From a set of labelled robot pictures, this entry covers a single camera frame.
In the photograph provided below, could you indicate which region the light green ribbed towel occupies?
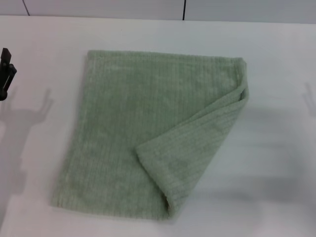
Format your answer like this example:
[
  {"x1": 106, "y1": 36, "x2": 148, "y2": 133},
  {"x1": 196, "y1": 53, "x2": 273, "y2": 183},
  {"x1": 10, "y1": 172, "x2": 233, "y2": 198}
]
[{"x1": 50, "y1": 49, "x2": 248, "y2": 218}]

